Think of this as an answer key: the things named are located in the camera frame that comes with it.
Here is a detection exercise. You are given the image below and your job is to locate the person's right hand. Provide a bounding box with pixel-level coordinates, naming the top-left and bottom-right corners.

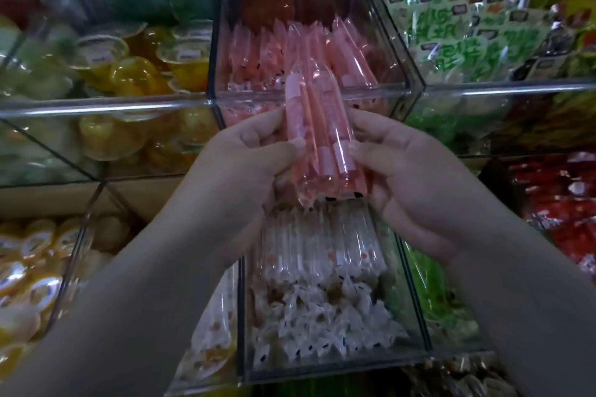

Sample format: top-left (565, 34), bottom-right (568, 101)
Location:
top-left (346, 109), bottom-right (495, 264)

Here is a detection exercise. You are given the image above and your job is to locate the person's left hand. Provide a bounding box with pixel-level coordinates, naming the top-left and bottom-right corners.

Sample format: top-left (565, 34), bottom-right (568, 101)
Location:
top-left (168, 108), bottom-right (307, 269)

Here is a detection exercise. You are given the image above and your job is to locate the single pink snack packet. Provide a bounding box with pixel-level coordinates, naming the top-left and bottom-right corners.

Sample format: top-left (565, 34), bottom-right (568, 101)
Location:
top-left (283, 61), bottom-right (370, 209)

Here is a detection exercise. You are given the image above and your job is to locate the pile of white jelly sticks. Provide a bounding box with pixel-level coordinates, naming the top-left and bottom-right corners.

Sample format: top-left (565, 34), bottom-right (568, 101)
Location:
top-left (246, 198), bottom-right (413, 371)

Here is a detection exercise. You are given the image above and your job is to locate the pile of pink jelly sticks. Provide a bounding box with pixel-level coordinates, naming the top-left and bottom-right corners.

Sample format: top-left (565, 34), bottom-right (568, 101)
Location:
top-left (219, 15), bottom-right (404, 123)

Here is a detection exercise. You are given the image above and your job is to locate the pile of pale green snacks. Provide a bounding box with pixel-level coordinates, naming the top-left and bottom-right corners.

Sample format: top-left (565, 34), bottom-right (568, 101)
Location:
top-left (372, 0), bottom-right (562, 88)

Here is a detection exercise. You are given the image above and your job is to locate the pile of orange-lid jelly cups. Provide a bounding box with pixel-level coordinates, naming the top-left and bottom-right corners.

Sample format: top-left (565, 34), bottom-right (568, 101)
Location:
top-left (0, 215), bottom-right (96, 382)

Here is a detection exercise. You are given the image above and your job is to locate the pile of golden snack packets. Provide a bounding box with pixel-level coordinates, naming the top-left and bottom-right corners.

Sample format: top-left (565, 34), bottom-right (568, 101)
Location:
top-left (510, 0), bottom-right (596, 79)

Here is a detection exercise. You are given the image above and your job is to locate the person's right forearm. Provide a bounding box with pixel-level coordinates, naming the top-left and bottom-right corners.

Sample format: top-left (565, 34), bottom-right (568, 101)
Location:
top-left (445, 206), bottom-right (596, 397)

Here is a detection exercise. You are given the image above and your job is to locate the person's left forearm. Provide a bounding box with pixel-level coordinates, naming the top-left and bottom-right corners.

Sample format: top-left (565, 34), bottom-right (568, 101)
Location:
top-left (0, 206), bottom-right (245, 397)

